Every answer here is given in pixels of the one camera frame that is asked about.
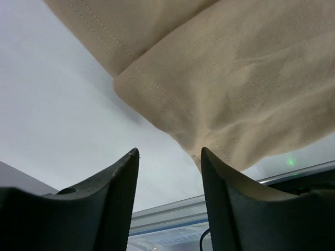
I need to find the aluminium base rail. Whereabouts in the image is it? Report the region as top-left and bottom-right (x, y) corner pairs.
(129, 161), (334, 236)

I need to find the beige t shirt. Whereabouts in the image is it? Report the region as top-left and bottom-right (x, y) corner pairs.
(47, 1), (334, 171)

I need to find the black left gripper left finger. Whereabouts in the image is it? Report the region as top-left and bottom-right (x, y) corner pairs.
(1, 149), (139, 250)

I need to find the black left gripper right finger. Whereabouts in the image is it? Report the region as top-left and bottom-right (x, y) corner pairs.
(201, 148), (334, 250)

